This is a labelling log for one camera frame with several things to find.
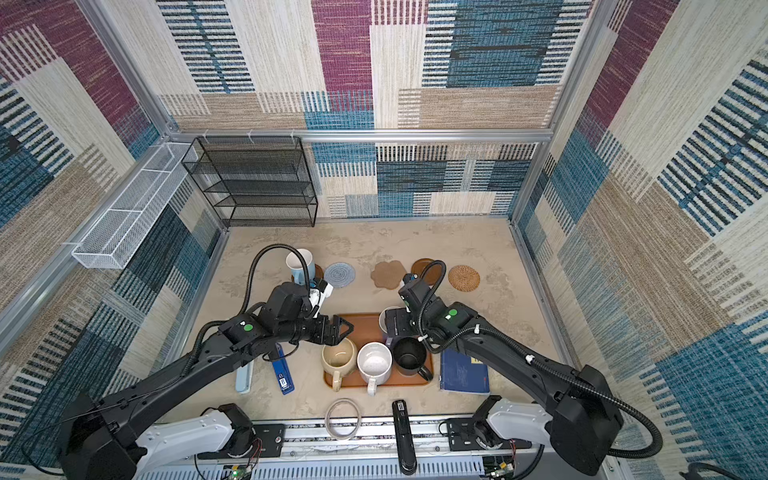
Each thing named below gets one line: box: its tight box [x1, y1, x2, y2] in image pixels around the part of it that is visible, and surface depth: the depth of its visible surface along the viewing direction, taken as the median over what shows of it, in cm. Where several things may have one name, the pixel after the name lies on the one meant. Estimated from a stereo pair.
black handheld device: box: [392, 399, 418, 476], surface depth 73 cm
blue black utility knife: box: [271, 342, 295, 395], surface depth 82 cm
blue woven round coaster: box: [324, 262, 356, 288], surface depth 107 cm
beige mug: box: [321, 337, 358, 392], surface depth 79 cm
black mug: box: [392, 336, 433, 382], surface depth 81 cm
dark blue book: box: [440, 348, 490, 395], surface depth 84 cm
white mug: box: [357, 341, 393, 397], surface depth 80 cm
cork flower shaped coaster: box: [371, 260, 406, 289], surface depth 107 cm
